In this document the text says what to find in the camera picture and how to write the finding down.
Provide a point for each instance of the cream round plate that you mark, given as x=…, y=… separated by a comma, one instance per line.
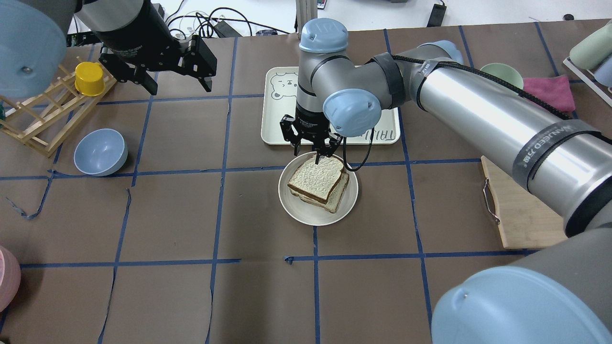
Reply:
x=312, y=214

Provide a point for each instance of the blue bowl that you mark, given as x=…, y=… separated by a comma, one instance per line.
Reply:
x=101, y=153

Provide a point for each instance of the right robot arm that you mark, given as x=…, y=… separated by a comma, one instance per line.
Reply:
x=560, y=295

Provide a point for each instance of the blue mug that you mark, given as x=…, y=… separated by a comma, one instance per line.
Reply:
x=603, y=74

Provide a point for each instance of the cream bear tray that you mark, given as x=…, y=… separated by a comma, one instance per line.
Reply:
x=280, y=100

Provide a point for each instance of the bread slice under egg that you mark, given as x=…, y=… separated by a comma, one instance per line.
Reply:
x=334, y=199

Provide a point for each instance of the white wire cup rack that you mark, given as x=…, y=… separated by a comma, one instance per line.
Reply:
x=588, y=79

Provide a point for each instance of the yellow cup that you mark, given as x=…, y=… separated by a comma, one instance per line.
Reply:
x=89, y=79

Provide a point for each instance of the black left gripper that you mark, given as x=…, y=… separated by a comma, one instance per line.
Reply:
x=133, y=32

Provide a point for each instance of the wooden dish rack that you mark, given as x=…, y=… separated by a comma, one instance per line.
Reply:
x=45, y=121

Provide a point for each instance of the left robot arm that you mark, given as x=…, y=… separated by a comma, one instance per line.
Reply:
x=33, y=39

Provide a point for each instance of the wooden cutting board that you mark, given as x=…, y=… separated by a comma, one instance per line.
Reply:
x=522, y=220

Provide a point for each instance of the pink bowl with ice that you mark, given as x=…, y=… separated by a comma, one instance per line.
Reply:
x=10, y=277

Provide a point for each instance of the green bowl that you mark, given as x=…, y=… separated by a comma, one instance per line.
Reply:
x=505, y=73

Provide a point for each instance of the green mug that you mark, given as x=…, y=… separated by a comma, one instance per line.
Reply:
x=594, y=49

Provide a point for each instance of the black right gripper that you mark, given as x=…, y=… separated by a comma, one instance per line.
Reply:
x=309, y=123

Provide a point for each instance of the bread slice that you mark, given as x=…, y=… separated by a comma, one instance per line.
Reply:
x=318, y=178
x=334, y=199

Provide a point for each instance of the pink cloth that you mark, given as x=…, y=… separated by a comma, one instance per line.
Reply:
x=553, y=90

